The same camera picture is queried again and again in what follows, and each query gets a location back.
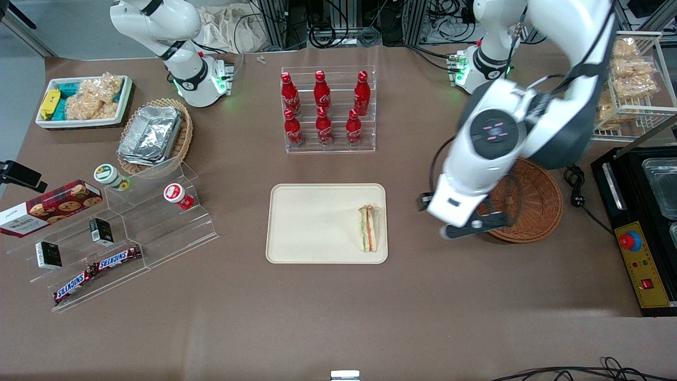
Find black power cable with plug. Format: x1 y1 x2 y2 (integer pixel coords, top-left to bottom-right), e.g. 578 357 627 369
563 166 617 237

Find black clamp mount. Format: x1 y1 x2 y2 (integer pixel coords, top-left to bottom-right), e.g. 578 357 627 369
0 160 49 194

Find white cloth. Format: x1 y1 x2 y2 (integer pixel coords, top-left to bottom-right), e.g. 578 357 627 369
198 5 271 54

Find white wire rack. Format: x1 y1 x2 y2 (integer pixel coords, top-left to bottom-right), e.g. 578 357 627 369
589 31 677 144

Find cup with green lid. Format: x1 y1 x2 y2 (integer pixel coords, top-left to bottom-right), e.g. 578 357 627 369
94 164 132 193

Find large metal pan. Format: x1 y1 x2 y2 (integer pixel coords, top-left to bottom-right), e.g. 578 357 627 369
642 157 677 221

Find clear acrylic bottle rack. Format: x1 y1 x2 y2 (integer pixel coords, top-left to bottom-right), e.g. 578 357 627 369
280 66 377 155

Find cup with red lid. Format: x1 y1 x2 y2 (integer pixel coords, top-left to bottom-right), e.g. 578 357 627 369
163 183 196 211

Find snickers bar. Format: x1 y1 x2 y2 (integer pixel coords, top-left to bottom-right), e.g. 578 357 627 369
52 266 99 305
94 244 144 272

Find red cola bottle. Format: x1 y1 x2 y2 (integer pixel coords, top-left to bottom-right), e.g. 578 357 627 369
346 108 363 147
283 108 305 148
315 107 334 147
353 70 371 116
314 70 332 110
280 71 301 116

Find rice cracker snack pack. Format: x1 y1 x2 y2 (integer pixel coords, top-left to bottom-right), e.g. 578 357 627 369
612 38 641 59
596 89 618 131
78 72 124 102
66 95 119 121
612 74 660 102
611 57 657 81

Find black floor cables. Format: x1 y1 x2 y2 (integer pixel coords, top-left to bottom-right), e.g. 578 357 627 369
491 357 677 381

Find clear acrylic stepped shelf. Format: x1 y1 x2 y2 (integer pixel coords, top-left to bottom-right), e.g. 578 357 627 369
7 156 221 313

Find black sealing machine yellow panel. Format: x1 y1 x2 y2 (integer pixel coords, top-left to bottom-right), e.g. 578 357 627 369
591 114 677 318

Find plastic-wrapped triangle sandwich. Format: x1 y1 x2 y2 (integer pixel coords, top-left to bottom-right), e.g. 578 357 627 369
358 205 382 253

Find cream rectangular tray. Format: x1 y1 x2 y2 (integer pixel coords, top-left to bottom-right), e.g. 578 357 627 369
265 183 389 265

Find white rectangular bin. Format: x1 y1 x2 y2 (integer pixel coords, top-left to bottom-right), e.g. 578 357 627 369
35 75 133 130

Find round brown wicker basket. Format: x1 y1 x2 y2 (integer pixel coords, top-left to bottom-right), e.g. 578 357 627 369
475 157 564 244

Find yellow snack packet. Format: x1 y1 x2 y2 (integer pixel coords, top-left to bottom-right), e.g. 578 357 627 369
41 88 62 120

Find small black box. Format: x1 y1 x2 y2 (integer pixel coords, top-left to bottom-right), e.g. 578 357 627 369
35 241 63 271
88 217 115 246

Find stack of foil containers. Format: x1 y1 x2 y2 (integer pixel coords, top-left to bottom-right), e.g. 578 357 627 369
117 105 184 168

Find red tartan cookie box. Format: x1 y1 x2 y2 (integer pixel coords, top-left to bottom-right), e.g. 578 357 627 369
0 179 103 238

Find oval tan wicker basket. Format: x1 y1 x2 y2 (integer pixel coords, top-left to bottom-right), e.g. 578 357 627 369
117 97 194 176

